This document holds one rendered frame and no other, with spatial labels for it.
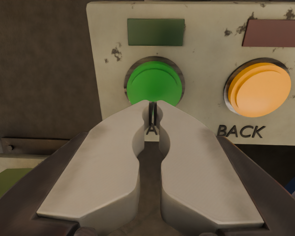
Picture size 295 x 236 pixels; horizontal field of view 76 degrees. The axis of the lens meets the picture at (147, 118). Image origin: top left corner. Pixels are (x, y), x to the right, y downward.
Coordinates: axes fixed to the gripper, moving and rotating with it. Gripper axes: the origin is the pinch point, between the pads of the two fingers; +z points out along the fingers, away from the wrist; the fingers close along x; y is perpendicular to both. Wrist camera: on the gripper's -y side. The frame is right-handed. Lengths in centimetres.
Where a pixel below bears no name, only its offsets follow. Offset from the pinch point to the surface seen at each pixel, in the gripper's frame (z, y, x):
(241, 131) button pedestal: 2.8, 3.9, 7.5
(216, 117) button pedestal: 2.9, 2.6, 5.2
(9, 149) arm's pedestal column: 46, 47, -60
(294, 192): 13.4, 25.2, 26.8
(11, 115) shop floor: 54, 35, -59
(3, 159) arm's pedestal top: 38, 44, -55
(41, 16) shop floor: 67, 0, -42
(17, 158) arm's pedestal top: 38, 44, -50
